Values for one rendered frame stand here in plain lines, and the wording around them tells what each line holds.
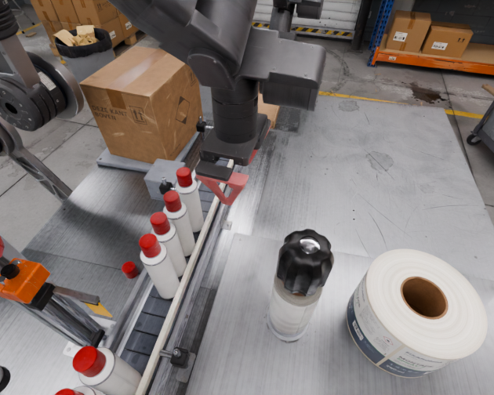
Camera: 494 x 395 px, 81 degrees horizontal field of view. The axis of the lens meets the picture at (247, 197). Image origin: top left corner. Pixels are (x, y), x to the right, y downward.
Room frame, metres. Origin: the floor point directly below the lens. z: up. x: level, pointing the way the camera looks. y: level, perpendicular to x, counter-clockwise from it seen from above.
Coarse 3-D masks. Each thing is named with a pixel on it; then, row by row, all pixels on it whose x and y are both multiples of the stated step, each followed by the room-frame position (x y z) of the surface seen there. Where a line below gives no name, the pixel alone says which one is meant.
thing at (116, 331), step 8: (192, 176) 0.59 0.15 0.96; (144, 272) 0.30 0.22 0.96; (144, 280) 0.28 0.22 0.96; (136, 288) 0.26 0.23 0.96; (136, 296) 0.25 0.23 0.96; (128, 304) 0.23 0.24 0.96; (128, 312) 0.21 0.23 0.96; (120, 320) 0.20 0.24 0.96; (120, 328) 0.18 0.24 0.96; (112, 336) 0.17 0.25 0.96; (112, 344) 0.15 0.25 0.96
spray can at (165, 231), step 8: (152, 216) 0.35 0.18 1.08; (160, 216) 0.35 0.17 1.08; (152, 224) 0.33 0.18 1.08; (160, 224) 0.33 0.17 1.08; (168, 224) 0.34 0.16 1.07; (152, 232) 0.34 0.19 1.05; (160, 232) 0.33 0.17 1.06; (168, 232) 0.34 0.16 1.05; (176, 232) 0.35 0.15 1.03; (160, 240) 0.32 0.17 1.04; (168, 240) 0.33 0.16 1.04; (176, 240) 0.34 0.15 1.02; (168, 248) 0.32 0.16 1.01; (176, 248) 0.33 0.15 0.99; (176, 256) 0.33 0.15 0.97; (176, 264) 0.33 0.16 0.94; (184, 264) 0.34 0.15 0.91; (176, 272) 0.32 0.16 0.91
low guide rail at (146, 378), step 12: (216, 204) 0.53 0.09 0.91; (204, 228) 0.45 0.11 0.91; (204, 240) 0.42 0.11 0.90; (192, 252) 0.37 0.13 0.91; (192, 264) 0.34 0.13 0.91; (180, 288) 0.28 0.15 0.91; (180, 300) 0.26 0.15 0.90; (168, 324) 0.20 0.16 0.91; (156, 348) 0.16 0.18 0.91; (156, 360) 0.14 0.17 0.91; (144, 372) 0.12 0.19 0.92; (144, 384) 0.10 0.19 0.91
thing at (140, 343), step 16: (224, 160) 0.76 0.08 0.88; (208, 192) 0.61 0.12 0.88; (224, 192) 0.63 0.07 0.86; (208, 208) 0.54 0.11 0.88; (192, 272) 0.34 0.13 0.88; (144, 304) 0.26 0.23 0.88; (160, 304) 0.26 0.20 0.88; (144, 320) 0.22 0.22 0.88; (160, 320) 0.22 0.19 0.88; (144, 336) 0.19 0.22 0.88; (128, 352) 0.16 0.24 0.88; (144, 352) 0.16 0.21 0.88; (144, 368) 0.13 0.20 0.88
